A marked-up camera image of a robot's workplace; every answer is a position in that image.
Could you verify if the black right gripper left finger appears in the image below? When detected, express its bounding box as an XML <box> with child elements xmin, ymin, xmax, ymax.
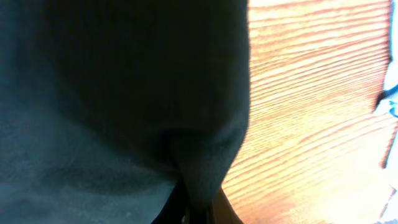
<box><xmin>151</xmin><ymin>180</ymin><xmax>188</xmax><ymax>224</ymax></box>

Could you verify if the light blue t-shirt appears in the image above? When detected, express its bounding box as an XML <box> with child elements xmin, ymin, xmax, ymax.
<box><xmin>374</xmin><ymin>0</ymin><xmax>397</xmax><ymax>223</ymax></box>

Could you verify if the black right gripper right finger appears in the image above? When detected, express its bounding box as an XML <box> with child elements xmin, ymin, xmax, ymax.
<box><xmin>211</xmin><ymin>189</ymin><xmax>243</xmax><ymax>224</ymax></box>

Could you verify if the black t-shirt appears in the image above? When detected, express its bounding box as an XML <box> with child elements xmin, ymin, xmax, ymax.
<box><xmin>1</xmin><ymin>0</ymin><xmax>250</xmax><ymax>224</ymax></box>

